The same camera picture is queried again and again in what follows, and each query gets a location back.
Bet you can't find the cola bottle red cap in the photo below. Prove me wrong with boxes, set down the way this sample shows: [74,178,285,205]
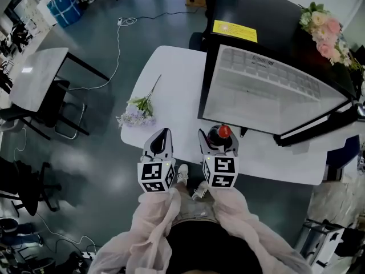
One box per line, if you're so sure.
[206,124,233,154]

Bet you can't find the grey marble table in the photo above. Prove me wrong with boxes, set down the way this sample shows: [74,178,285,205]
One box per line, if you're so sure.
[8,47,111,112]

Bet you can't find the white folding table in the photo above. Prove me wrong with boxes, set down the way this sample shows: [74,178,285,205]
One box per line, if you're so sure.
[120,45,328,186]

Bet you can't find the blue chair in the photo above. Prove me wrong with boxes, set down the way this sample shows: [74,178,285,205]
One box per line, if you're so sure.
[326,134,362,168]

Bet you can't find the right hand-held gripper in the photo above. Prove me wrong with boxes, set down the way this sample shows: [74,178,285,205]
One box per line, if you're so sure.
[198,128,240,188]

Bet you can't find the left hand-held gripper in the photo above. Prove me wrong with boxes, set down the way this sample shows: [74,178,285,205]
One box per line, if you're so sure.
[137,128,176,194]

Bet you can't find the white cabinets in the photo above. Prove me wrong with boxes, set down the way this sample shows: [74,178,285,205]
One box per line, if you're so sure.
[13,0,58,37]

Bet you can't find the black metal rack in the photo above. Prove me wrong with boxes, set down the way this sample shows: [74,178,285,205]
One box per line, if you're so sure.
[296,218,346,268]

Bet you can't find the person's left white shoe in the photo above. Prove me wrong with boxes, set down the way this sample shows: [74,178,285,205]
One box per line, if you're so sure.
[176,163,189,186]

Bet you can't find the person's beige shorts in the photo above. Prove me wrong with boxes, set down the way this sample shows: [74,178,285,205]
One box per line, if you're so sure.
[171,191,220,225]

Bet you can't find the person's white shoe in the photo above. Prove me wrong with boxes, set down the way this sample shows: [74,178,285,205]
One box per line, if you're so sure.
[176,163,189,186]
[191,180,210,201]

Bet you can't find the pink artificial flower bunch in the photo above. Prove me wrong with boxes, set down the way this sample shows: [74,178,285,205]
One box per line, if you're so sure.
[298,1,365,71]

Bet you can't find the black mini fridge door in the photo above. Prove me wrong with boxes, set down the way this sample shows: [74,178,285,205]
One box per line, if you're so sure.
[197,0,360,147]

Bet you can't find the person's right forearm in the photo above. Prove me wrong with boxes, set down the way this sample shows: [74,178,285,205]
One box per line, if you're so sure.
[209,186,257,233]

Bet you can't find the person's left forearm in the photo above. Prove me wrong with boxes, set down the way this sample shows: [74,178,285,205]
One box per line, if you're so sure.
[129,188,182,248]

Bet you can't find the black swivel chair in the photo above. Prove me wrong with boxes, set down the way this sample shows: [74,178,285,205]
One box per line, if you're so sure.
[0,155,62,216]

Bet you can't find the blue wrapped bundle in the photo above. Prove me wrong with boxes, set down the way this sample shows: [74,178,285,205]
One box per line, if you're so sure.
[46,0,84,29]

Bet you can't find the person's black top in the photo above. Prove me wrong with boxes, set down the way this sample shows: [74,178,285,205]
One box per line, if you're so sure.
[165,220,263,274]

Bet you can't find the long black floor cable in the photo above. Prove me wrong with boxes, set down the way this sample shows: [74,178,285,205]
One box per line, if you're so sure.
[136,10,197,21]

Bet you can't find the white extension cable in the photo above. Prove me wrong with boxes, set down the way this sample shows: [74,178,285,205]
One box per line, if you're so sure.
[68,17,138,91]

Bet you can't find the black chair with chrome base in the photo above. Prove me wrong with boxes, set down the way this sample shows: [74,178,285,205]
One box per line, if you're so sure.
[0,80,90,141]

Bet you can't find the person's right white shoe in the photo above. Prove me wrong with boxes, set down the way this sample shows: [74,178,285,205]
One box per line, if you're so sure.
[191,180,210,201]

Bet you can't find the thin white floor cable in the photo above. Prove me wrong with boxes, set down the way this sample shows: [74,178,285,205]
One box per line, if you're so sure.
[36,212,98,253]

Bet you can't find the purple artificial flower bunch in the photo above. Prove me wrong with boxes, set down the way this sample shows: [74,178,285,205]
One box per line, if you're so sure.
[115,74,163,128]

